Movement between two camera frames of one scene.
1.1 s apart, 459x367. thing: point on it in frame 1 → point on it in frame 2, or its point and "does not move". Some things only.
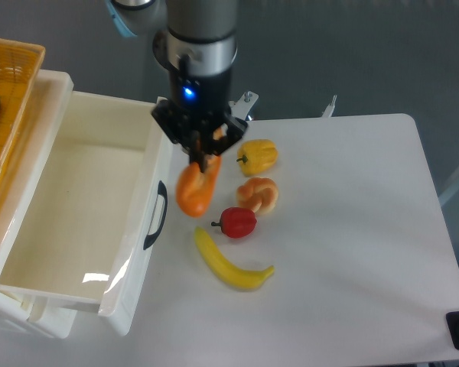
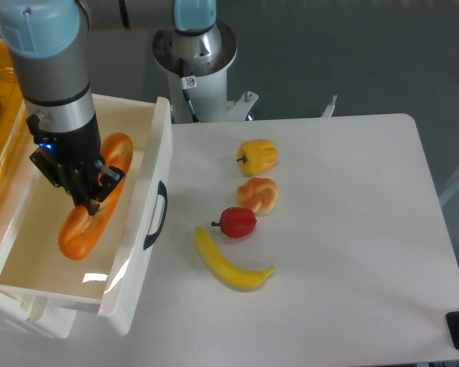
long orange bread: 194,188 → 80,230
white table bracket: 241,108 does not move
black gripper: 200,107 → 72,160
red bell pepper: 236,222 does not move
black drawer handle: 161,190 does not move
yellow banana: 232,275 does not move
